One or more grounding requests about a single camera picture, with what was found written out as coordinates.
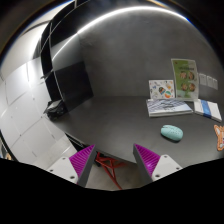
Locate white illustrated card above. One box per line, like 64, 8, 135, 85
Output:
149, 80, 175, 99

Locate red metal frame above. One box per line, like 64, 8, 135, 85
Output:
95, 152, 125, 190

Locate orange cartoon mouse pad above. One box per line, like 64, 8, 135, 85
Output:
214, 125, 224, 151

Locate striped grey book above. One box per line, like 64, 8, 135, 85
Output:
146, 99, 193, 117

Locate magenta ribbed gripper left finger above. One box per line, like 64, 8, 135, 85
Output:
46, 144, 97, 188

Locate green food poster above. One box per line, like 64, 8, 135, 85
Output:
171, 59, 199, 101

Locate black partition panel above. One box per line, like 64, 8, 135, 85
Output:
39, 33, 95, 113

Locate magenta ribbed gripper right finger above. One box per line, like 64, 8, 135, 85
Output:
133, 143, 183, 185

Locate teal computer mouse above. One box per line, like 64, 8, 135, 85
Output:
161, 125, 183, 141

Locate white wall switch plates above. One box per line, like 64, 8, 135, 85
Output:
199, 73, 218, 90

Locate white and blue book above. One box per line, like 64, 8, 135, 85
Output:
194, 99, 222, 122

